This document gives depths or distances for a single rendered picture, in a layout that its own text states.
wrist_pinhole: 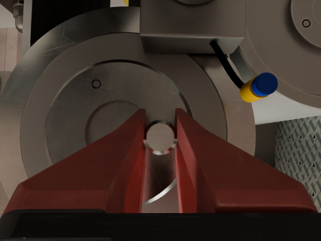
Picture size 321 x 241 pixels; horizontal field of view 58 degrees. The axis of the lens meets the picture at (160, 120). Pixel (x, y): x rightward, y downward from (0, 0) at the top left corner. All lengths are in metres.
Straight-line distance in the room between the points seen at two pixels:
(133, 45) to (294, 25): 0.09
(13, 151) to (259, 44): 0.16
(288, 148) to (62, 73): 0.30
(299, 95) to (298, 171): 0.20
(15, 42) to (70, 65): 3.69
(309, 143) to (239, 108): 0.19
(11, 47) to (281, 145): 3.63
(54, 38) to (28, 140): 0.06
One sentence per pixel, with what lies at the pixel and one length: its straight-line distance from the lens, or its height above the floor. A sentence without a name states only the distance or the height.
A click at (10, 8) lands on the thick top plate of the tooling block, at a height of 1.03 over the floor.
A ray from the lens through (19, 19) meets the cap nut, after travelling 0.57.
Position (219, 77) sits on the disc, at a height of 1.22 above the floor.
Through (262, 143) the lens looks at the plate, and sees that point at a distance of 0.52.
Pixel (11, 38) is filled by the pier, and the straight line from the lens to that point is 3.90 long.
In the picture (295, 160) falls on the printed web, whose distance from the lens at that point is 0.38.
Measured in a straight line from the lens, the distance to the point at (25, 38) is 0.20.
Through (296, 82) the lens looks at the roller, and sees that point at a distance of 0.19.
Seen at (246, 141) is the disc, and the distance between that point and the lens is 0.17.
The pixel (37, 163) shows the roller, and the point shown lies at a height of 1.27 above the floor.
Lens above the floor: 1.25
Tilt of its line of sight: 4 degrees down
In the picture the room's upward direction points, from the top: 179 degrees counter-clockwise
